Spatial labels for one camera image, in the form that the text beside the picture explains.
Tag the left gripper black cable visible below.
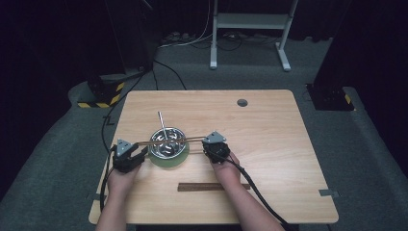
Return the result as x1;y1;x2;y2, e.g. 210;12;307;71
98;144;119;214

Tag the person's left hand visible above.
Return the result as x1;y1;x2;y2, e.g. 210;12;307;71
106;161;142;194

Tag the person's right hand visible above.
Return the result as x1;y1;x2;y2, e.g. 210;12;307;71
209;151;242;187

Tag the tangle of black cables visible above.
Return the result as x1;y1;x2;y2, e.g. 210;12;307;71
191;31;281;52

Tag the white floor cable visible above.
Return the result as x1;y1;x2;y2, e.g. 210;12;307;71
158;0;215;50

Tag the shiny steel bowl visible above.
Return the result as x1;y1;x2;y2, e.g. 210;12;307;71
149;126;188;161

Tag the round green coaster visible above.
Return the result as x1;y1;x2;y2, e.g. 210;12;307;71
147;142;191;169

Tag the brown wooden chopstick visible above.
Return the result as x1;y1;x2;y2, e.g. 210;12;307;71
134;136;207;146
134;137;207;147

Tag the black yellow striped stand base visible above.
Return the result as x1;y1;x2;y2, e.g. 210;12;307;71
77;73;127;110

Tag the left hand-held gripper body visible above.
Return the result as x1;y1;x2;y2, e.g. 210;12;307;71
111;138;144;174

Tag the row of brown chopsticks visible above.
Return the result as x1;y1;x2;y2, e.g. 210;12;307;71
177;182;252;193

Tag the black floor cable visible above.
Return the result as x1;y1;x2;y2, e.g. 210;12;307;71
101;59;188;153

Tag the white metal stand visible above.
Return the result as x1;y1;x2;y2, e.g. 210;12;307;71
209;0;299;72

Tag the black perforated stand base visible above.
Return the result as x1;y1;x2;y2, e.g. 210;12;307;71
305;83;356;113

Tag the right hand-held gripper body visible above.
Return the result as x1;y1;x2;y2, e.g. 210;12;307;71
201;130;232;166

